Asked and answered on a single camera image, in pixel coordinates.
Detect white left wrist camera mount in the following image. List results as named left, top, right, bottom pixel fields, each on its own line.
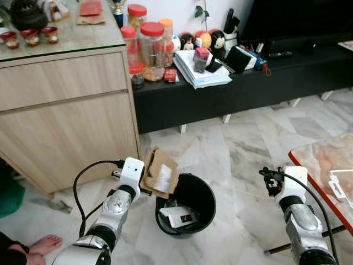
left=119, top=157, right=145, bottom=191

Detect green fabric item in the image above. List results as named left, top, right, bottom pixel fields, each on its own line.
left=0, top=163, right=25, bottom=219

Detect large red lid jar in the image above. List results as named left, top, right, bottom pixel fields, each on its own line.
left=139, top=22, right=167, bottom=82

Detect white pen holder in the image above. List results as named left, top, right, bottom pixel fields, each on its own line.
left=223, top=8, right=241, bottom=47

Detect red packet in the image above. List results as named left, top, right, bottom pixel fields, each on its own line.
left=76, top=0, right=106, bottom=25

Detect light wooden cabinet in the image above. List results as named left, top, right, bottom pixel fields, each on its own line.
left=0, top=17, right=143, bottom=195

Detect small box red top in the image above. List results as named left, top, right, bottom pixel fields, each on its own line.
left=193, top=47, right=211, bottom=73

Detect yellow round figurine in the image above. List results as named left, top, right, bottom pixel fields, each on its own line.
left=194, top=30, right=212, bottom=49

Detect orange lid snack jar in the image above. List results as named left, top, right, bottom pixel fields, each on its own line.
left=159, top=18, right=174, bottom=67

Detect brown cardboard piece white label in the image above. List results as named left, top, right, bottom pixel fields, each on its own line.
left=140, top=147, right=180, bottom=199

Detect red edged glass table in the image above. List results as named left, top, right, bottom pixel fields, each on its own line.
left=288, top=132, right=353, bottom=235

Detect black remote control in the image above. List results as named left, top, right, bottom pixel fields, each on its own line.
left=269, top=51, right=294, bottom=59

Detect blue small item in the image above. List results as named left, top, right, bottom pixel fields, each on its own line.
left=251, top=50, right=268, bottom=70

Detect black teapot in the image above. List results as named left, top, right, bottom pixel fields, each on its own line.
left=10, top=0, right=49, bottom=31

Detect red lid snack jar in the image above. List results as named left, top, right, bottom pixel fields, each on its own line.
left=127, top=4, right=148, bottom=31

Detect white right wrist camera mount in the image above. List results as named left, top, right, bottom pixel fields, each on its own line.
left=281, top=166, right=308, bottom=200

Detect slim red lid jar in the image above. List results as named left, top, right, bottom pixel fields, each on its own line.
left=120, top=26, right=140, bottom=70

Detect clear plastic container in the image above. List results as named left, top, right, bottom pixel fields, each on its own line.
left=329, top=169, right=353, bottom=208

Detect black low TV bench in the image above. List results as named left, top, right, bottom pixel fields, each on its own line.
left=132, top=33, right=353, bottom=134

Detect black television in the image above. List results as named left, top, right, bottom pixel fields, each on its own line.
left=243, top=0, right=353, bottom=53

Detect person leg dark trousers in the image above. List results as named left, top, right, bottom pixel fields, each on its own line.
left=0, top=232, right=31, bottom=265

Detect small red tea cup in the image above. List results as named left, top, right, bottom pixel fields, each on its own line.
left=20, top=29, right=40, bottom=46
left=42, top=26, right=59, bottom=44
left=0, top=31, right=20, bottom=49

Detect small panda figurine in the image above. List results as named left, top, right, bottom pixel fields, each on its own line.
left=180, top=33, right=195, bottom=51

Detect black round rubbish bin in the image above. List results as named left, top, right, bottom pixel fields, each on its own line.
left=155, top=173, right=217, bottom=238

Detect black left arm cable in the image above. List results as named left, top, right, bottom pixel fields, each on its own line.
left=73, top=160, right=125, bottom=238

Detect gold trophy blue base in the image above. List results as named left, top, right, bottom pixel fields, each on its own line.
left=108, top=0, right=126, bottom=27

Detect person bare foot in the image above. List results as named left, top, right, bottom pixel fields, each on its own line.
left=28, top=235, right=63, bottom=257

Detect green plant sprig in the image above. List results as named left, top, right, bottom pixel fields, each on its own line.
left=194, top=0, right=211, bottom=25

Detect white box black print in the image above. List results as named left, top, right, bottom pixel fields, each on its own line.
left=160, top=206, right=198, bottom=229

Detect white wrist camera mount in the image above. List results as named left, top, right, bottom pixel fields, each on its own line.
left=119, top=157, right=145, bottom=191
left=281, top=166, right=308, bottom=200

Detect small red lid jar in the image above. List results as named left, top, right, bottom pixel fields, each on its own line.
left=129, top=62, right=145, bottom=88

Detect white paper stack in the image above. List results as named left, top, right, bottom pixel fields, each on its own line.
left=174, top=50, right=232, bottom=89

